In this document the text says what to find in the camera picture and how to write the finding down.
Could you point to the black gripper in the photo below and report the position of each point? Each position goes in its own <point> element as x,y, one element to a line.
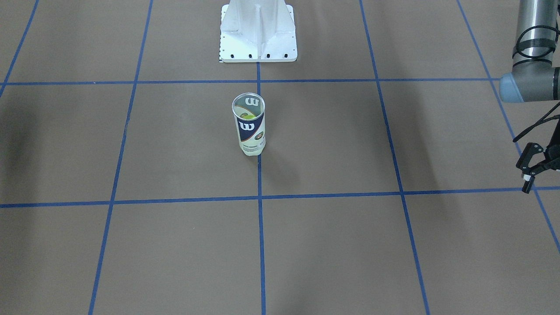
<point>552,162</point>

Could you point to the clear tennis ball can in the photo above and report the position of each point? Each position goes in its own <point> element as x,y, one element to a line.
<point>251,133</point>

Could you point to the yellow tennis ball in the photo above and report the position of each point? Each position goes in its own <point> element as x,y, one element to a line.
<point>247,116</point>

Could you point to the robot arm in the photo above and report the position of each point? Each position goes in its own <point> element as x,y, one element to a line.
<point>533,78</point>

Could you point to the white pedestal column with base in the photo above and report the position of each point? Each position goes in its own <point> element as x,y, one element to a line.
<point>257,31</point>

